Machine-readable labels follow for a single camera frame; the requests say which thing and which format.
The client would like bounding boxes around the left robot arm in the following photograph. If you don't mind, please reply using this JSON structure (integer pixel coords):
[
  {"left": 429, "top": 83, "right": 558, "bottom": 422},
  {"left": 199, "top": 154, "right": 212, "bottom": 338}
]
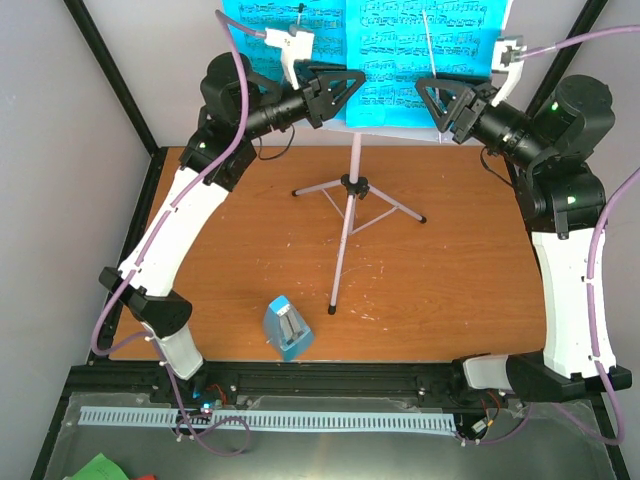
[{"left": 99, "top": 53, "right": 366, "bottom": 403}]

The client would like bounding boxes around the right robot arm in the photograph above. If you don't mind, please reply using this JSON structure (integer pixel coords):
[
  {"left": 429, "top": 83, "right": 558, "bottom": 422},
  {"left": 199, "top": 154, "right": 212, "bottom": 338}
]
[{"left": 415, "top": 75, "right": 632, "bottom": 403}]

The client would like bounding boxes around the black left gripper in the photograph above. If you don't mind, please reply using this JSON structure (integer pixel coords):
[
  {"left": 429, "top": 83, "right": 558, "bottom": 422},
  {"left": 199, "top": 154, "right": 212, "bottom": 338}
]
[{"left": 239, "top": 64, "right": 366, "bottom": 140}]

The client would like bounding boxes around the black aluminium frame rail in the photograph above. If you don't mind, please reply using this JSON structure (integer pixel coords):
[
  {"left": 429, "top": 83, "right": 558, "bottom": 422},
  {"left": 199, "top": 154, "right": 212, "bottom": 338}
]
[{"left": 64, "top": 362, "right": 599, "bottom": 416}]

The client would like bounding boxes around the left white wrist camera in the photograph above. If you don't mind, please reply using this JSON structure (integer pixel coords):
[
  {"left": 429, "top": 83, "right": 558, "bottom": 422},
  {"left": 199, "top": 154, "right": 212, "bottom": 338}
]
[{"left": 264, "top": 25, "right": 315, "bottom": 90}]

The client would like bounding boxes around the blue sheet music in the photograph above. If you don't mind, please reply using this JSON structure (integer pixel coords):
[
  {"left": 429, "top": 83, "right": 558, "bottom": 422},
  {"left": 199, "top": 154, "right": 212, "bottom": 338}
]
[
  {"left": 345, "top": 0, "right": 512, "bottom": 129},
  {"left": 219, "top": 0, "right": 349, "bottom": 124}
]

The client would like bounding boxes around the blue metronome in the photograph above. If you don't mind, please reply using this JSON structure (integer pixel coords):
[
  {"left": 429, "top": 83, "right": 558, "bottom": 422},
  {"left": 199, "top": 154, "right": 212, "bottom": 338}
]
[{"left": 263, "top": 295, "right": 315, "bottom": 362}]

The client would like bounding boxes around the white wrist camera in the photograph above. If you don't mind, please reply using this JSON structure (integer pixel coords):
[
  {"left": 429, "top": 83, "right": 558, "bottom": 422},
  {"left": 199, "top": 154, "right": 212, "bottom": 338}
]
[
  {"left": 491, "top": 35, "right": 527, "bottom": 107},
  {"left": 264, "top": 25, "right": 315, "bottom": 90}
]

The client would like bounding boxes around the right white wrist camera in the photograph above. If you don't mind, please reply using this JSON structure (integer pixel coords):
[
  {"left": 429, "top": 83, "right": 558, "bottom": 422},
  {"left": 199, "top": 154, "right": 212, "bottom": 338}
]
[{"left": 491, "top": 35, "right": 527, "bottom": 107}]

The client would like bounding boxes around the white tripod music stand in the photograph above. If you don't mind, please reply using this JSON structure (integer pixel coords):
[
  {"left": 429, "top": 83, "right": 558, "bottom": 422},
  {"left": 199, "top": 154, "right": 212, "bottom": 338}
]
[{"left": 290, "top": 0, "right": 514, "bottom": 316}]

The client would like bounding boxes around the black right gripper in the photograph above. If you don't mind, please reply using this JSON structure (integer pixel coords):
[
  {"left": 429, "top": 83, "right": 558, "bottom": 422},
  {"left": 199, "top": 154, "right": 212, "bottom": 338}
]
[{"left": 412, "top": 74, "right": 548, "bottom": 169}]

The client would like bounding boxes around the green paper sheet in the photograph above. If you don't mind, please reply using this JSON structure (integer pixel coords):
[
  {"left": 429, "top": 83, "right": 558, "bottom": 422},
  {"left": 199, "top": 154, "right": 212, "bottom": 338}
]
[{"left": 66, "top": 453, "right": 129, "bottom": 480}]

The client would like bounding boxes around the grey slotted cable duct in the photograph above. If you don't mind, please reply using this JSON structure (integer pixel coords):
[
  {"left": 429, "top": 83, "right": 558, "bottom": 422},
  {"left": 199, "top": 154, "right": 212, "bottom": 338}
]
[{"left": 78, "top": 406, "right": 456, "bottom": 435}]

